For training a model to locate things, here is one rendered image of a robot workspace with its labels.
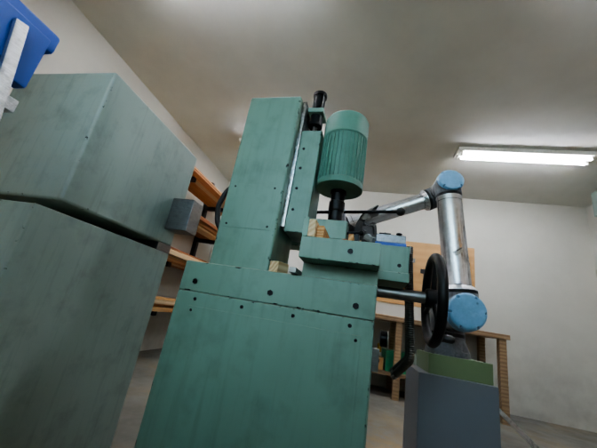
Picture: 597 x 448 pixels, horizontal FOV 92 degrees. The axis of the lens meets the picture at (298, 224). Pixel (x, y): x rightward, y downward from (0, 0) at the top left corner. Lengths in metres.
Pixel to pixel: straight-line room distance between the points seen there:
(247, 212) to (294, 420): 0.64
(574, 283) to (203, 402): 4.77
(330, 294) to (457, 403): 0.86
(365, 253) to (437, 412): 0.89
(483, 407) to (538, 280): 3.54
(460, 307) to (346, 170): 0.72
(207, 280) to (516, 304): 4.27
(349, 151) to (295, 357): 0.71
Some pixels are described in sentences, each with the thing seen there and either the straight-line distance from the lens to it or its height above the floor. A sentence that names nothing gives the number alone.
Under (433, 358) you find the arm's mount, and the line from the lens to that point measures 1.50.
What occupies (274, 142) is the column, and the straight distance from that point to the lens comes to 1.15.
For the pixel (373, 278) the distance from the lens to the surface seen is 0.81.
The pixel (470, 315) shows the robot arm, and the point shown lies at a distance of 1.39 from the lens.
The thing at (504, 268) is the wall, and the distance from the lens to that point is 4.78.
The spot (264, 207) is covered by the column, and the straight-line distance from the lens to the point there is 1.03.
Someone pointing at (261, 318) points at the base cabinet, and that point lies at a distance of 0.83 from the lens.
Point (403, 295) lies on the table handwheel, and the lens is 1.00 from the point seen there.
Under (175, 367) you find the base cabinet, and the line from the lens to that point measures 0.95.
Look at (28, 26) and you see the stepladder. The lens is 0.82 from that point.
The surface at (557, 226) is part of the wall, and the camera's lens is 5.26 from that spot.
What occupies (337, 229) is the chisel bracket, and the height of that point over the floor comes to 1.00.
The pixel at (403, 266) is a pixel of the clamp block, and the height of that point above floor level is 0.89.
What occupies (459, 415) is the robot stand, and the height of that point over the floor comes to 0.42.
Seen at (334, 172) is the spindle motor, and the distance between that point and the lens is 1.06.
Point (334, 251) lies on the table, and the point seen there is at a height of 0.87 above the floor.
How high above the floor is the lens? 0.70
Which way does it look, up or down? 17 degrees up
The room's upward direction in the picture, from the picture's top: 10 degrees clockwise
